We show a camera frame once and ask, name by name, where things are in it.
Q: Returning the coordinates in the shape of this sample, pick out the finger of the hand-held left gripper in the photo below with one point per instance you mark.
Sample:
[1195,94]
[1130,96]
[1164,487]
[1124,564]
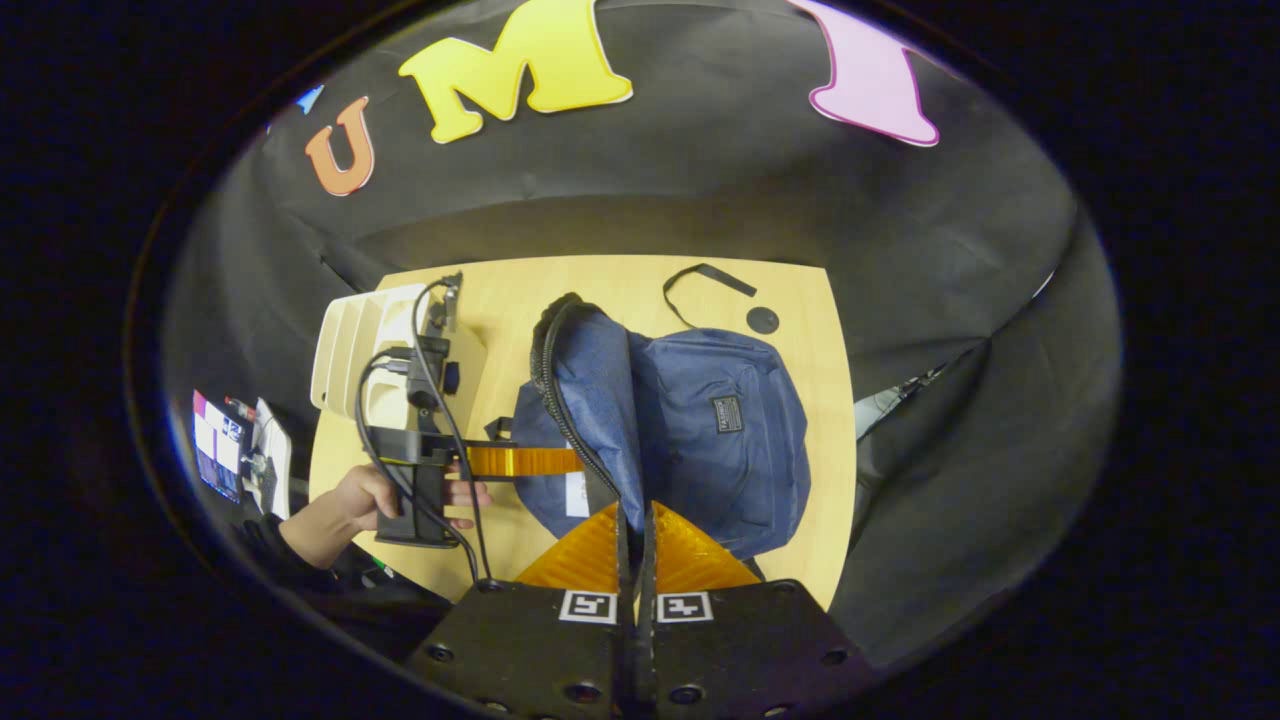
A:
[520,462]

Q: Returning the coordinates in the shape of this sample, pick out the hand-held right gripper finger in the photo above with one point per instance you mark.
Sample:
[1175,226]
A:
[626,560]
[647,560]

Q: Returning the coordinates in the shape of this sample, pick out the blue-edged white book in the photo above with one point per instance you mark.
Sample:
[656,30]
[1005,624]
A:
[577,495]

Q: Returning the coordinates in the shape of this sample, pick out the black backdrop cloth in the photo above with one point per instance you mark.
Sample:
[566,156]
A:
[700,200]

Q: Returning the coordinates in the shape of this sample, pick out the blue schoolbag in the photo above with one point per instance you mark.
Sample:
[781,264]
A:
[720,470]

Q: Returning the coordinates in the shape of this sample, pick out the round black table grommet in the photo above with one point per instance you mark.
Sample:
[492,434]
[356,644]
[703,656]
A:
[763,320]

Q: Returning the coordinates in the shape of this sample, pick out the computer monitor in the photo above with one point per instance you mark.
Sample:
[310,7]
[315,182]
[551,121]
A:
[218,445]

